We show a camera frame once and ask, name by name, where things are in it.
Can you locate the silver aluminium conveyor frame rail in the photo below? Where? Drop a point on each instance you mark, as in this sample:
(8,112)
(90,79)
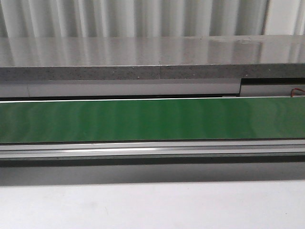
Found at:
(153,148)

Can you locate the green conveyor belt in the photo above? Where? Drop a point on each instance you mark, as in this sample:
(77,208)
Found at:
(152,120)

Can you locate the grey speckled stone counter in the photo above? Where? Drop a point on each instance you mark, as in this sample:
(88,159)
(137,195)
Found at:
(93,58)

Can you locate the white pleated curtain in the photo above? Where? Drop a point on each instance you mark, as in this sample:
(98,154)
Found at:
(150,18)

